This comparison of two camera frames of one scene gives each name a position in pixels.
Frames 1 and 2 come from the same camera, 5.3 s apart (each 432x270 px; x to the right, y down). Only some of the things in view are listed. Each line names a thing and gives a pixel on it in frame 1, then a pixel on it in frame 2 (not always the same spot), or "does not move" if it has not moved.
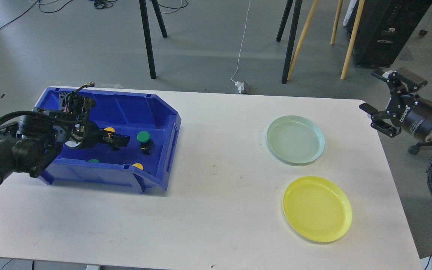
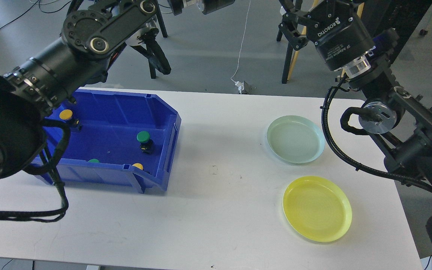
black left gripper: (87, 134) → (209, 6)
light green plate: (295, 139) does not move
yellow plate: (317, 208) does not move
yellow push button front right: (138, 165) does not move
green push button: (147, 145) does not move
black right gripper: (418, 116) → (336, 27)
